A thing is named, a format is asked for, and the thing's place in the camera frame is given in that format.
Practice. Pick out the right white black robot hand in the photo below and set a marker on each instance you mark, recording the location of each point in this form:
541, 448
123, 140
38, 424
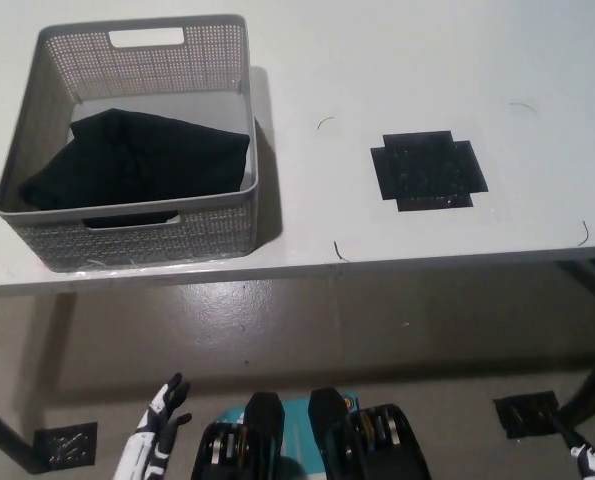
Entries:
594, 465

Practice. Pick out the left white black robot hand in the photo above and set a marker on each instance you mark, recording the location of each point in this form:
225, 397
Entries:
149, 435

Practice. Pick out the black t-shirt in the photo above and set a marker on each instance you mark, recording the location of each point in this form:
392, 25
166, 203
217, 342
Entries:
137, 165

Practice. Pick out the black table leg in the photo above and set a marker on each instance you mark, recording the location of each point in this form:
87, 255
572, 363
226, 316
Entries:
594, 380
12, 437

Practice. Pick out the grey perforated plastic basket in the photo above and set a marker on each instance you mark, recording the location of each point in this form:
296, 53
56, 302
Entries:
217, 230

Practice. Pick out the black tape patch on table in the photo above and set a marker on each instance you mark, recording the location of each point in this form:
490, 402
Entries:
427, 170

